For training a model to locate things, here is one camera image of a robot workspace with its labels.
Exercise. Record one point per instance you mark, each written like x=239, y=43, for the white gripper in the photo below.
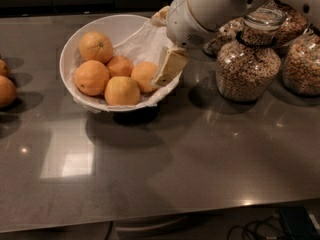
x=181, y=21

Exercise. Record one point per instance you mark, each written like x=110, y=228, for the orange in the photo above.
x=143, y=74
x=96, y=46
x=91, y=78
x=120, y=66
x=8, y=91
x=4, y=68
x=122, y=90

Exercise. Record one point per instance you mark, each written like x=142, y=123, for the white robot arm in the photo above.
x=213, y=14

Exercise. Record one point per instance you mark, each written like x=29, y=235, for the white bowl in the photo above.
x=113, y=27

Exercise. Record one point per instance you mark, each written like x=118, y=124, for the white paper liner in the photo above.
x=143, y=45

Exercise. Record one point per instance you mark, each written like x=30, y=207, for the back left cereal jar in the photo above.
x=225, y=34

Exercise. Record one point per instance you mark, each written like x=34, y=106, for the orange top back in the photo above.
x=96, y=46

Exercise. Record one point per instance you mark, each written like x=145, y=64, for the front cereal glass jar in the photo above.
x=248, y=65

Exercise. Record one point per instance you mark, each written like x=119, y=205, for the back right cereal jar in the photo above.
x=293, y=27

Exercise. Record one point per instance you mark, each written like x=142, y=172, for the far right cereal jar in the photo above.
x=301, y=67

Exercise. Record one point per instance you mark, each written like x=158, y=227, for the black power adapter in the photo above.
x=297, y=224

